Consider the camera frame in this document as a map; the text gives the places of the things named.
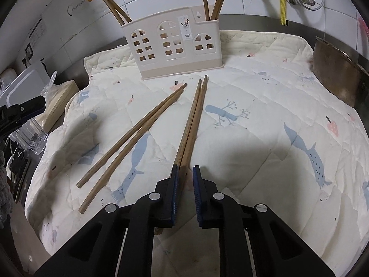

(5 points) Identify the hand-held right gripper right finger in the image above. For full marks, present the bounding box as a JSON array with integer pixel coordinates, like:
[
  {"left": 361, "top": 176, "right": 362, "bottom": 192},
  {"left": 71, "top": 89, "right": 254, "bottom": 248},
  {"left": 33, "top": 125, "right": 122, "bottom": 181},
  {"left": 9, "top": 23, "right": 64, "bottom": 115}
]
[{"left": 193, "top": 165, "right": 330, "bottom": 277}]

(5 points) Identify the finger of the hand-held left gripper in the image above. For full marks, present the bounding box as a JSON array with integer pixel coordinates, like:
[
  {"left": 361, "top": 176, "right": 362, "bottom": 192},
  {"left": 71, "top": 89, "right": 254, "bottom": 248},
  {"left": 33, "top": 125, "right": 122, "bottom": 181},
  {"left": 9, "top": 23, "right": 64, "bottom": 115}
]
[{"left": 0, "top": 95, "right": 47, "bottom": 122}]

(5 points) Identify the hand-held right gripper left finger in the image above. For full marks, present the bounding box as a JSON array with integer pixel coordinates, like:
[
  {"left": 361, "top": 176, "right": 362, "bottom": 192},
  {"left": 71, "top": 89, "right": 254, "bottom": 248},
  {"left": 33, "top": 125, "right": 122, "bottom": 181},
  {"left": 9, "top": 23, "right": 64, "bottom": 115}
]
[{"left": 34, "top": 164, "right": 181, "bottom": 277}]

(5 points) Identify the wooden chopstick pair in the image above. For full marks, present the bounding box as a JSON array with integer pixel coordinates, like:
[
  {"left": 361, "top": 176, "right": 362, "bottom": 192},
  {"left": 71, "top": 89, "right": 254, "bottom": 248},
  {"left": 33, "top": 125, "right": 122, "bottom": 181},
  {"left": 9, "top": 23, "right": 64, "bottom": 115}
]
[
  {"left": 78, "top": 88, "right": 185, "bottom": 213},
  {"left": 172, "top": 79, "right": 202, "bottom": 168}
]

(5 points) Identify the beige plastic utensil holder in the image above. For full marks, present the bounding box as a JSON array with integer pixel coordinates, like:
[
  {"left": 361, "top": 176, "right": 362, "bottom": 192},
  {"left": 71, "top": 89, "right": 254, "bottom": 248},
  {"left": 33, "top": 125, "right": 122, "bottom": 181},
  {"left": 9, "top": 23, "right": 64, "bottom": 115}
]
[{"left": 120, "top": 6, "right": 224, "bottom": 81}]

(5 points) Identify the clear glass mug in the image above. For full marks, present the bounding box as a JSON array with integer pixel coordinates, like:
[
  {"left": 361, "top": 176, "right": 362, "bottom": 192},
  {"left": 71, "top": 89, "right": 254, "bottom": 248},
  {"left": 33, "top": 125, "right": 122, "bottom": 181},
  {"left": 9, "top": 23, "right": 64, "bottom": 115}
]
[{"left": 11, "top": 118, "right": 48, "bottom": 154}]

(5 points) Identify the wooden box with plastic bag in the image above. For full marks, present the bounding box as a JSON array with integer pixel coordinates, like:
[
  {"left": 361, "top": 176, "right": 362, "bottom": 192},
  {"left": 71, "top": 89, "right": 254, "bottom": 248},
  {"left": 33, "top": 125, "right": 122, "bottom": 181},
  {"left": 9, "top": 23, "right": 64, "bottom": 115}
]
[{"left": 40, "top": 72, "right": 80, "bottom": 131}]

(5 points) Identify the cream quilted printed mat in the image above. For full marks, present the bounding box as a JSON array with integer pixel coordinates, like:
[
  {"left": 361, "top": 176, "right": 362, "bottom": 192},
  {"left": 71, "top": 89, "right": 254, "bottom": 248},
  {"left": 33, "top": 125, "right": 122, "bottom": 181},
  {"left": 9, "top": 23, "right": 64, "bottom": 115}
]
[{"left": 24, "top": 30, "right": 369, "bottom": 276}]

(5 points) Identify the stainless steel pot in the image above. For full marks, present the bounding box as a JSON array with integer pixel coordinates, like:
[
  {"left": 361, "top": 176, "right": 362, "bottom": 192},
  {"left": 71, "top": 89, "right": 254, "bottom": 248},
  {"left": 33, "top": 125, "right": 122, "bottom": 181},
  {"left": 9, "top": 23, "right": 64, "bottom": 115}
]
[{"left": 312, "top": 36, "right": 369, "bottom": 108}]

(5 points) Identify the dark wire rack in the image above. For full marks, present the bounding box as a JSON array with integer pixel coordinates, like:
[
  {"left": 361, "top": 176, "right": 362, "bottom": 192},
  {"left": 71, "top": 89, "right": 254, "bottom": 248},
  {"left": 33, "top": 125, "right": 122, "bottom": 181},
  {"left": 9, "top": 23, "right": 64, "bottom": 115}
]
[{"left": 5, "top": 138, "right": 33, "bottom": 204}]

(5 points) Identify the white printed wall sticker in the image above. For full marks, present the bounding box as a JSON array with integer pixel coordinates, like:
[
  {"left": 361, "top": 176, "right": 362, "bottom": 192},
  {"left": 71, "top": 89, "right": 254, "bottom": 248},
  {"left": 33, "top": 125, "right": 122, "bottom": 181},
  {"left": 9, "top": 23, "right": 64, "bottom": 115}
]
[{"left": 28, "top": 18, "right": 47, "bottom": 46}]

